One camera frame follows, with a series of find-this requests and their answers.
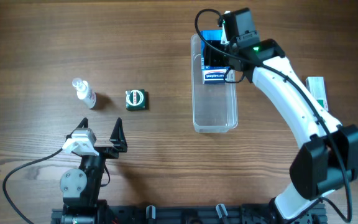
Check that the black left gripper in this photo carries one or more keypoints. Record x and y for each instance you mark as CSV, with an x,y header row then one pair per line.
x,y
103,150

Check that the white lotion bottle clear cap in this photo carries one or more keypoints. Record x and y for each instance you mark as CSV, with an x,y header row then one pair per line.
x,y
84,92

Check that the clear plastic container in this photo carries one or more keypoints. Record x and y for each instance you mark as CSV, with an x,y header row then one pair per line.
x,y
214,105

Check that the white green medicine box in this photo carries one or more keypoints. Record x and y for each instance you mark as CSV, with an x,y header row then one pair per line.
x,y
316,87

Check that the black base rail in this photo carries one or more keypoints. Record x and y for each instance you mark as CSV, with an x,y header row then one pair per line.
x,y
246,213

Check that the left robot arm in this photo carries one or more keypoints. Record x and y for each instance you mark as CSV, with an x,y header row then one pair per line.
x,y
81,186

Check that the green Zam-Buk box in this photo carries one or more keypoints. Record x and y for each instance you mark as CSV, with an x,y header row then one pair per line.
x,y
136,100

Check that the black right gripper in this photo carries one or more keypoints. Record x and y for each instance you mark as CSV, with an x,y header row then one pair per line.
x,y
214,58

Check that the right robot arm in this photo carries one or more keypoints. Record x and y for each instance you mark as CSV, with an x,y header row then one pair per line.
x,y
327,160

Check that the blue plaster box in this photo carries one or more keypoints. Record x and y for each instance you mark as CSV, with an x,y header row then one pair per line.
x,y
207,35

